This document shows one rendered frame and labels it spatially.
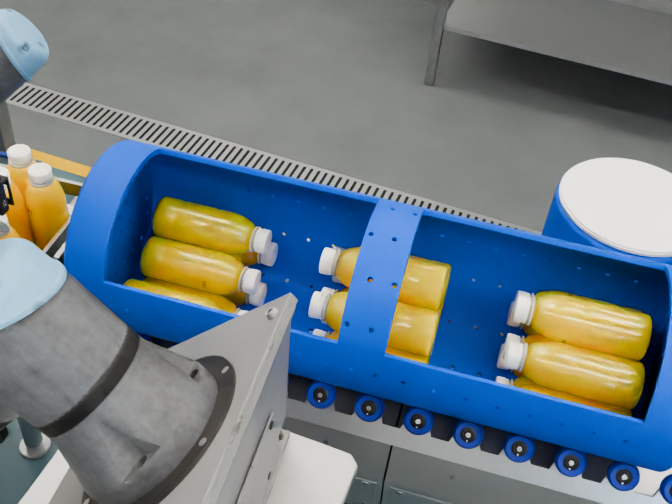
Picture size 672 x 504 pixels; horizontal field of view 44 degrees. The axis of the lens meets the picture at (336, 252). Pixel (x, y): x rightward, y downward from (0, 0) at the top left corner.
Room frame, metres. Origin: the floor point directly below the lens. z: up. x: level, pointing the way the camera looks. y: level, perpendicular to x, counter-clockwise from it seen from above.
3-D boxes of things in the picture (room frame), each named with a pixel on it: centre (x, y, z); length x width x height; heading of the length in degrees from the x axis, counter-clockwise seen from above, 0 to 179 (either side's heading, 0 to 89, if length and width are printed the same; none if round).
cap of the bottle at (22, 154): (1.13, 0.56, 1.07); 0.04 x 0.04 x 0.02
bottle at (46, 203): (1.09, 0.51, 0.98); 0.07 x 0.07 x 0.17
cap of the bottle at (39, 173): (1.09, 0.51, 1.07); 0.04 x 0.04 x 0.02
